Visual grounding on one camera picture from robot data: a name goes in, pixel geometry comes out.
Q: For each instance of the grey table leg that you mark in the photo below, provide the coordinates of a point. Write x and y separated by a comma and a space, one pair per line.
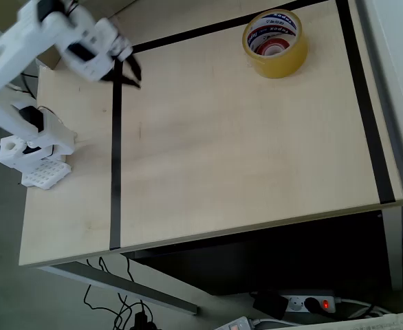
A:
393, 247

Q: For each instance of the white power strip red switch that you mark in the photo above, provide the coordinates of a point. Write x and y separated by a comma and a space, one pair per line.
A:
297, 304

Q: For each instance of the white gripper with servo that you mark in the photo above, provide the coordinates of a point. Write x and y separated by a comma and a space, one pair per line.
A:
118, 44

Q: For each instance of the grey metal table frame bar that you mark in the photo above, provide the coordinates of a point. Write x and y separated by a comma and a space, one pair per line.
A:
129, 285

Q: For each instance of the printed paper sheet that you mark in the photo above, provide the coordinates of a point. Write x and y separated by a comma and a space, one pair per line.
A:
370, 321

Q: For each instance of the large yellow tape roll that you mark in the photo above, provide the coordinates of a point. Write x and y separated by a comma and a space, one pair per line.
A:
280, 65

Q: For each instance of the white gripper camera mount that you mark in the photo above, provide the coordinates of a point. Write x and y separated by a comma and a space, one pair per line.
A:
113, 38

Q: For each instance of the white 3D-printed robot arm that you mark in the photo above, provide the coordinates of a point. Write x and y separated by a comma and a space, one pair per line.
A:
16, 34

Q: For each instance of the black round plug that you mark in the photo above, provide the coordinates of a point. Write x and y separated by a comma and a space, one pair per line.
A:
311, 305

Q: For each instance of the small red object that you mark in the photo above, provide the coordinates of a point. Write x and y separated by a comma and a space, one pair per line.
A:
272, 48

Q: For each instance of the white power strip orange switch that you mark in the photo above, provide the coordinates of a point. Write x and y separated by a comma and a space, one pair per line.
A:
234, 324

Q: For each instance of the black power adapter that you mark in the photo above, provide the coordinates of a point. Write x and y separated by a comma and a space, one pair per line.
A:
270, 304

